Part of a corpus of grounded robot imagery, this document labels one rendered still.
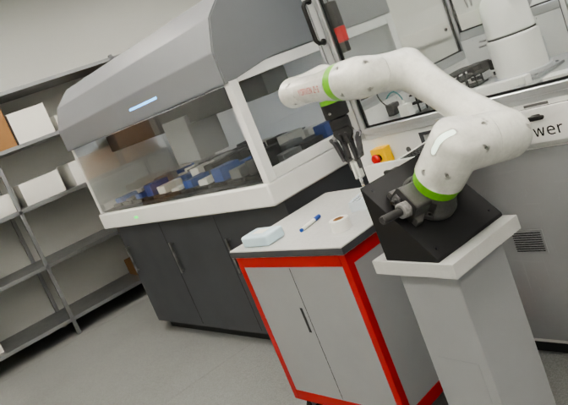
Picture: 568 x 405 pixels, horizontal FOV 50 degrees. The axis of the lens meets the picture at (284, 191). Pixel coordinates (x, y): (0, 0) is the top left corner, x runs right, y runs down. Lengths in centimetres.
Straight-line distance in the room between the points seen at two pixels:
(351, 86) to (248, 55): 102
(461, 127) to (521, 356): 66
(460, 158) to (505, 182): 77
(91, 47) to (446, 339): 489
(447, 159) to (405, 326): 83
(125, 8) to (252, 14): 360
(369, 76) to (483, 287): 64
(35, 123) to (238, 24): 288
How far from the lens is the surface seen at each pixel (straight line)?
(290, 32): 288
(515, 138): 156
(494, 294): 168
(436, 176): 150
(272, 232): 223
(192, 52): 272
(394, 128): 238
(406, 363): 215
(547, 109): 204
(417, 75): 178
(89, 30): 608
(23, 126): 526
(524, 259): 232
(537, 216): 222
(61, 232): 573
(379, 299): 204
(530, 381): 183
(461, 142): 145
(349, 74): 174
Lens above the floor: 132
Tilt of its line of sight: 10 degrees down
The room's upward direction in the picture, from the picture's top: 22 degrees counter-clockwise
